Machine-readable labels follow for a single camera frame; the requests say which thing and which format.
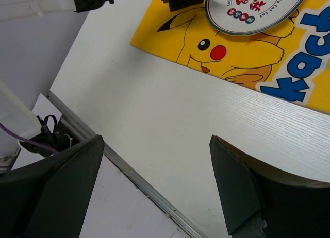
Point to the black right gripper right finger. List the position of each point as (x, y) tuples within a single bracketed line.
[(260, 200)]

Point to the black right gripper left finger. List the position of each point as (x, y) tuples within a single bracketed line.
[(49, 198)]

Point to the white plate with red print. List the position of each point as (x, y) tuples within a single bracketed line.
[(248, 17)]

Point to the yellow printed cloth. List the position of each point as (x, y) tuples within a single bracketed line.
[(289, 61)]

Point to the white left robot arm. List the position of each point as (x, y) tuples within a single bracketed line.
[(87, 62)]

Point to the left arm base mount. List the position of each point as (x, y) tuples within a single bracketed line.
[(54, 134)]

